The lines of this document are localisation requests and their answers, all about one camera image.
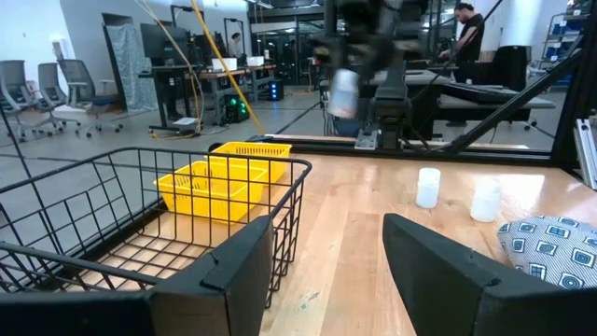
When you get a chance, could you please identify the thin yellow cable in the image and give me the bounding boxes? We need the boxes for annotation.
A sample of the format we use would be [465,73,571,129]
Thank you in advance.
[133,0,204,141]

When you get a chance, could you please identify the person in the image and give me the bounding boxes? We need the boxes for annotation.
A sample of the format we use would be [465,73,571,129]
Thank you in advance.
[438,2,486,85]
[227,32,243,60]

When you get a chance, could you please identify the patterned grey panel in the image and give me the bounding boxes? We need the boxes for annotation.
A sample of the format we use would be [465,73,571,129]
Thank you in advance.
[103,22,160,114]

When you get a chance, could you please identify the grey top desk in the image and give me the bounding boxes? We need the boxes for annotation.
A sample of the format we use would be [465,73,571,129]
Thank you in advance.
[405,69,557,128]

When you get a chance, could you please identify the black office chair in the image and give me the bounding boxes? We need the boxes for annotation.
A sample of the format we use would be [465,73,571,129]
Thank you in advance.
[491,45,537,132]

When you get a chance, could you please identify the shelf with blue bins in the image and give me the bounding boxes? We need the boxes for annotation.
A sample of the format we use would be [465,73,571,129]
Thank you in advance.
[540,11,585,88]

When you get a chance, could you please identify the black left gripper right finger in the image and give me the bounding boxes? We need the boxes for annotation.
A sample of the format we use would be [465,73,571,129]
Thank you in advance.
[382,213,568,336]

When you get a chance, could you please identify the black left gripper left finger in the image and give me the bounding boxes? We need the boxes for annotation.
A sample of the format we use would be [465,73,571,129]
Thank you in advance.
[148,216,274,336]

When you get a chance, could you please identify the thick yellow cable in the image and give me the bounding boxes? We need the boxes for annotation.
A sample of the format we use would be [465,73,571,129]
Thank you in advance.
[189,0,266,135]

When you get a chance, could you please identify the wooden top desk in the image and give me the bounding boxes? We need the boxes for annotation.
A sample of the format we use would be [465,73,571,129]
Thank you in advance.
[186,64,277,126]

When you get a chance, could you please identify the computer tower blue light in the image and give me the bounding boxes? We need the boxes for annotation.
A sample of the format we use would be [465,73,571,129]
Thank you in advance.
[268,78,285,102]

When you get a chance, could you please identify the grey office chair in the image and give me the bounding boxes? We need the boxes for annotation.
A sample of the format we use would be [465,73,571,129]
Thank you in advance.
[35,62,81,137]
[0,59,36,144]
[58,59,125,139]

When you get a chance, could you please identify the striped patterned fabric pillow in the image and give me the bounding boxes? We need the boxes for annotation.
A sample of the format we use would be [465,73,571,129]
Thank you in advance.
[496,215,597,290]

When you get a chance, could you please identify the silver aluminium bracket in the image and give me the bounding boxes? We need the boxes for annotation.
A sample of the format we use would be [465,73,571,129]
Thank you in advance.
[573,118,597,190]

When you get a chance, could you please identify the computer tower green lights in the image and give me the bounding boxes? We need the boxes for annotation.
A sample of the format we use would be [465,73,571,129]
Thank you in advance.
[223,94,251,125]

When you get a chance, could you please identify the yellow plastic bin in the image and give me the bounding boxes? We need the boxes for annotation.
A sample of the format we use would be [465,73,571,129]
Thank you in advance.
[153,161,270,225]
[208,141,293,185]

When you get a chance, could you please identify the black aluminium table frame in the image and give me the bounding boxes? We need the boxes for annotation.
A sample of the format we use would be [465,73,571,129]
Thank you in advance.
[209,0,597,188]

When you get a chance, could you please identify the black wire basket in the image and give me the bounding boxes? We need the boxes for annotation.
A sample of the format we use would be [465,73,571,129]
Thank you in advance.
[0,147,312,309]

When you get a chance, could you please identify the black monitor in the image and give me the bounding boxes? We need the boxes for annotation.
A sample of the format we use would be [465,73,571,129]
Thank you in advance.
[139,22,190,67]

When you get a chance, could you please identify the black standing desk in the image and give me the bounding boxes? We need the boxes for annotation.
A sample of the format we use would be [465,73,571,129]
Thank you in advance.
[138,64,202,137]

